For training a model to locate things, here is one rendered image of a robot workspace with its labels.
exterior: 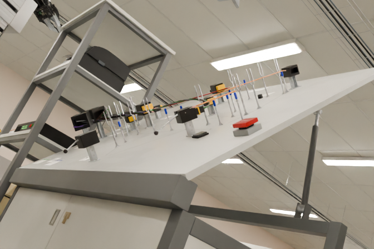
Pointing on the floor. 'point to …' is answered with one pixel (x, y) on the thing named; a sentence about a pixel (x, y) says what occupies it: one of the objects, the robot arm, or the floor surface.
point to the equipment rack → (84, 78)
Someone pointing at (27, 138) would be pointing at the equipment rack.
